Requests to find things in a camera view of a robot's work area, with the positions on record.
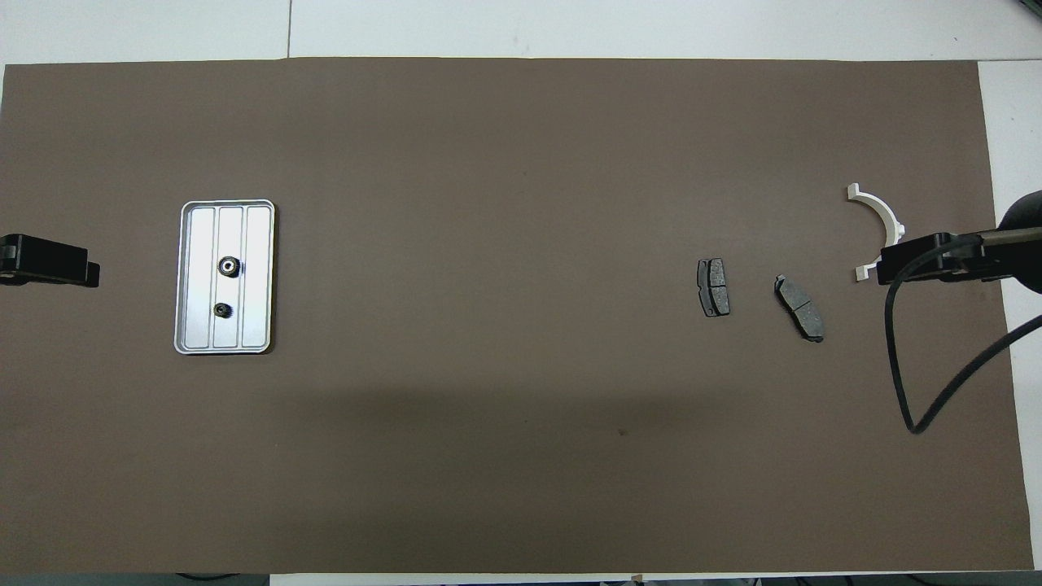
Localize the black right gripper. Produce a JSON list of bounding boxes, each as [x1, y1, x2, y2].
[[876, 189, 1042, 296]]

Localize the white semicircular plastic bracket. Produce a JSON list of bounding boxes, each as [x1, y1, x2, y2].
[[846, 183, 907, 284]]

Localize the short dark grey brake pad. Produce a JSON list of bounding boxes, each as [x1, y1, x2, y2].
[[696, 257, 732, 319]]

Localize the long dark grey brake pad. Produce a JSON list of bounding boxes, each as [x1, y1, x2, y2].
[[773, 273, 825, 343]]

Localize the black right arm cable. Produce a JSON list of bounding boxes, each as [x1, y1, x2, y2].
[[885, 231, 1042, 435]]

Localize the brown table mat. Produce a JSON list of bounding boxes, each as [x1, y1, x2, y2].
[[0, 57, 1035, 575]]

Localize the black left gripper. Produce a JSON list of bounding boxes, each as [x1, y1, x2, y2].
[[0, 234, 101, 288]]

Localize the silver metal tray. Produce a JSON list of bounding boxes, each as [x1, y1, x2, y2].
[[173, 199, 277, 356]]

